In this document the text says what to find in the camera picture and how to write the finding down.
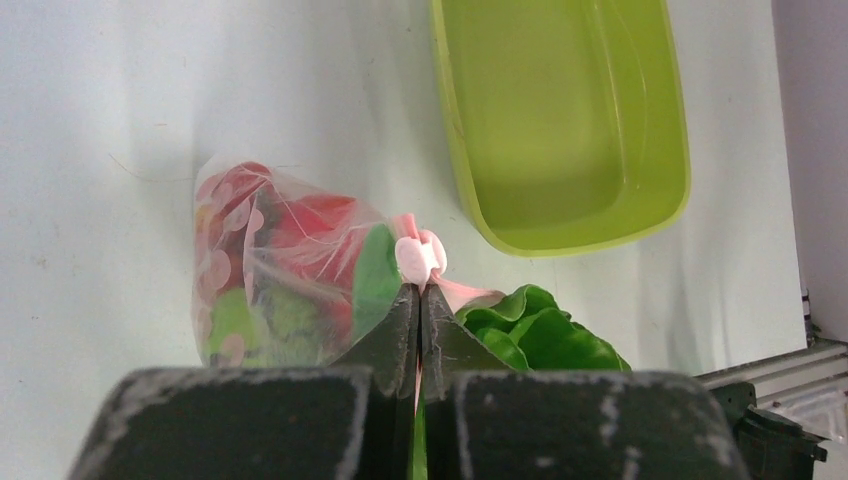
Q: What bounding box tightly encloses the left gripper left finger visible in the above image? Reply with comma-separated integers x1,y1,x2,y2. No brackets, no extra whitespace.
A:
69,285,420,479

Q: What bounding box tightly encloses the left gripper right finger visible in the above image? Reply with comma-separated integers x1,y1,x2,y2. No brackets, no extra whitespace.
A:
421,285,747,479

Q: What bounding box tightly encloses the green lettuce head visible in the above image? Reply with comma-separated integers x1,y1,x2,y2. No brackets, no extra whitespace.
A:
456,284,631,372

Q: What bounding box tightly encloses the small green watermelon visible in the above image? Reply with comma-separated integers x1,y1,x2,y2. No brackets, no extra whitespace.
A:
257,285,332,367

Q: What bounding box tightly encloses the yellow green pear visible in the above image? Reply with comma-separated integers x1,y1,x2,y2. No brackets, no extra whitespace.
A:
203,288,260,367

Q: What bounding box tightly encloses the clear pink zip bag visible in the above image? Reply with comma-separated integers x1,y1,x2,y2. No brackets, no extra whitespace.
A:
192,155,503,368

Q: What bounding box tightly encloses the red apple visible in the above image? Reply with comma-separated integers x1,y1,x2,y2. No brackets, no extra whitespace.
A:
267,194,374,291

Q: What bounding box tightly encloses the green plastic tray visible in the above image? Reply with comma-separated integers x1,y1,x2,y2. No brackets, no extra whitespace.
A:
430,0,691,257

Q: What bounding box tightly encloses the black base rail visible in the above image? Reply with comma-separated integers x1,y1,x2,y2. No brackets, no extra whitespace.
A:
695,337,848,480

